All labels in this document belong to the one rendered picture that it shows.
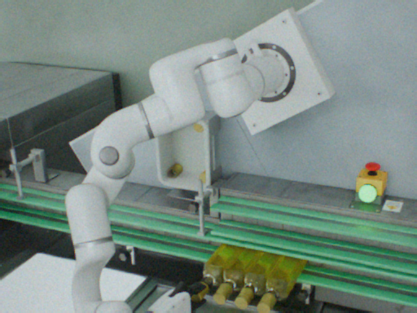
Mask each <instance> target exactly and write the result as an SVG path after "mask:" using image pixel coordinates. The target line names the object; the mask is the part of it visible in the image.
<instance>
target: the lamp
mask: <svg viewBox="0 0 417 313"><path fill-rule="evenodd" d="M358 195H359V197H360V198H361V199H362V200H363V201H366V202H369V201H373V200H374V199H375V197H376V196H377V189H376V187H375V186H373V185H372V184H364V185H362V186H361V188H360V190H359V193H358Z"/></svg>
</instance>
